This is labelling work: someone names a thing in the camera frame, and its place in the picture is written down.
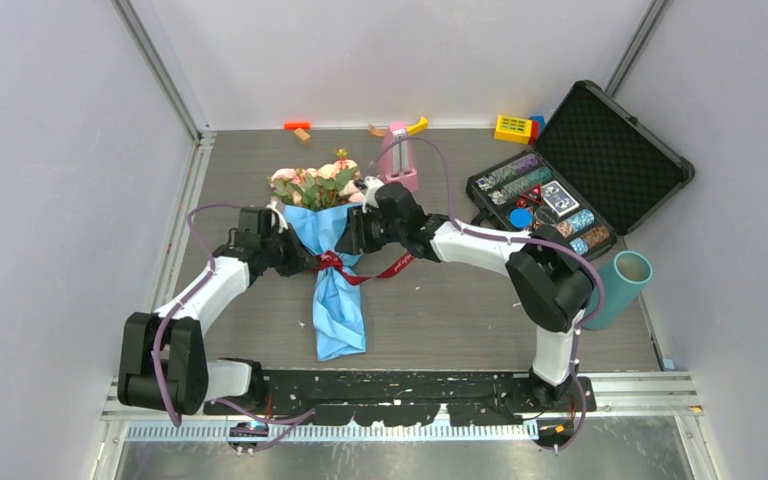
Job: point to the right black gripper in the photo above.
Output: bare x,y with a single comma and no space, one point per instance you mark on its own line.
359,218

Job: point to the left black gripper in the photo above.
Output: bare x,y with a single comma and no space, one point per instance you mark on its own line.
299,257

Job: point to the red ribbon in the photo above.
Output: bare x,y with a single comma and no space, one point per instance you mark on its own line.
356,270

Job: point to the pink flower bouquet blue wrap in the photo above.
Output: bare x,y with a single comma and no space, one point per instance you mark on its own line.
317,203

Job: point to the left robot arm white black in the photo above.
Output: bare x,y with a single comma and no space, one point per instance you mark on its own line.
163,362

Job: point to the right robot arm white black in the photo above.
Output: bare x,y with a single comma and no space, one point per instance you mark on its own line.
553,283

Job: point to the teal cylindrical vase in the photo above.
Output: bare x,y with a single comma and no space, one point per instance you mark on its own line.
624,278

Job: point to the pink metronome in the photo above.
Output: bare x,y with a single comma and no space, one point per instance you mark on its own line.
395,163

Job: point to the wooden curved block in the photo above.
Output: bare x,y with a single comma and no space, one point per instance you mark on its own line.
377,132

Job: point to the yellow curved block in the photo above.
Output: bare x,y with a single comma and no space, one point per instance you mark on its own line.
419,126

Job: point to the small wooden block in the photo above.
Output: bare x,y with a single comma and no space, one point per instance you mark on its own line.
302,136

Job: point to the orange red block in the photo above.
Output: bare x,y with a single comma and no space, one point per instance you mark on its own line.
297,125

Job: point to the blue round chip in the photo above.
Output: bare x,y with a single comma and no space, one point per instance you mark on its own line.
520,218

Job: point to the yellow toy block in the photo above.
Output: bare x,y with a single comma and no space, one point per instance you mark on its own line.
515,130

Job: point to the playing card deck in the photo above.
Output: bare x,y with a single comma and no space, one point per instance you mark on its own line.
558,198

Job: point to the blue toy block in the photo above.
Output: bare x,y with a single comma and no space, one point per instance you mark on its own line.
540,122

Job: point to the black poker chip case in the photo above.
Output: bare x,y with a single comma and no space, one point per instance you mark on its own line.
616,168

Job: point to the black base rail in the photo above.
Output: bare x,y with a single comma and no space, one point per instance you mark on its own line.
405,398

